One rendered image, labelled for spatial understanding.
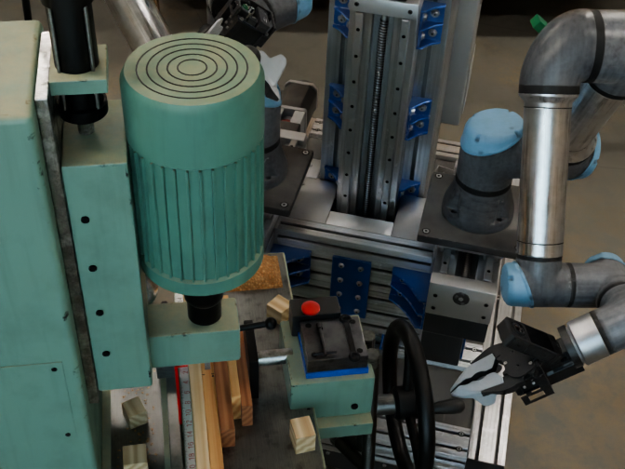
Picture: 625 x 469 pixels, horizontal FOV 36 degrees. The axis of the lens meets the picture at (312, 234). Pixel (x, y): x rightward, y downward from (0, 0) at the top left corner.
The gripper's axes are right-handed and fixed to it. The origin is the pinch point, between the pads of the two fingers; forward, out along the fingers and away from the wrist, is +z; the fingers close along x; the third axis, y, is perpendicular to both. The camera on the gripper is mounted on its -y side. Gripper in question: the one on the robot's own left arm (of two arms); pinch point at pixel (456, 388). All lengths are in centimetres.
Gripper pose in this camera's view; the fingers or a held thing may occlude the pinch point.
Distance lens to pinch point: 162.6
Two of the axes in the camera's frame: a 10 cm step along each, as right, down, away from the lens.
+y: 4.6, 6.1, 6.5
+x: -1.5, -6.6, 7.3
